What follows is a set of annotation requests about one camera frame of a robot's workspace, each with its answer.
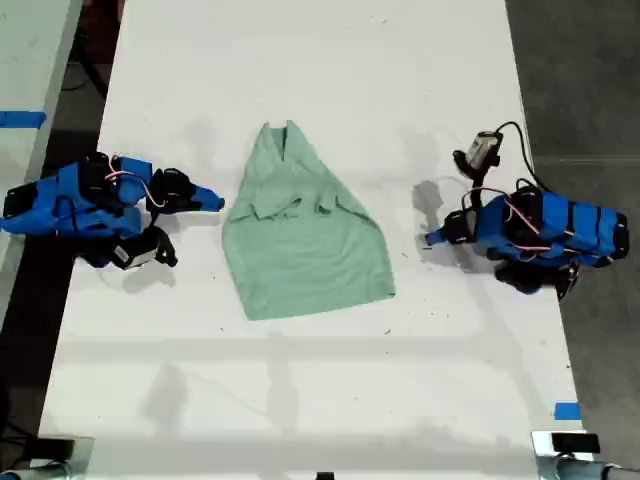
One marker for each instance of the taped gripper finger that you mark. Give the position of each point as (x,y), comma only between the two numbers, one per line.
(462,221)
(457,239)
(180,185)
(207,205)

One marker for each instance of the pale green T-shirt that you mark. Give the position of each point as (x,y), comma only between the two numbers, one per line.
(300,260)

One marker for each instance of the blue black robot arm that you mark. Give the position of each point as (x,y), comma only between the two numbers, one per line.
(55,210)
(565,230)

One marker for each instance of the long blue tape strip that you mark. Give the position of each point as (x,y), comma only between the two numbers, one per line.
(22,119)

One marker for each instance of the short blue tape piece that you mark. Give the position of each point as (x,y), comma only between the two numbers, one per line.
(568,411)

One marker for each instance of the small black box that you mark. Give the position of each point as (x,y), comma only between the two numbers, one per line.
(575,442)

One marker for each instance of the tiny black clip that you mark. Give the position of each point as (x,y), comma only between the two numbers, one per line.
(325,476)

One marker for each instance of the black camera stalk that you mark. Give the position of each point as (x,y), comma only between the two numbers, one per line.
(472,175)
(165,247)

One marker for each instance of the silver black camera box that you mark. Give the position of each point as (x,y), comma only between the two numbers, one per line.
(132,256)
(484,149)

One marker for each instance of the shiny metal bracket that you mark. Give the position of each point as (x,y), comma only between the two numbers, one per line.
(541,444)
(85,448)

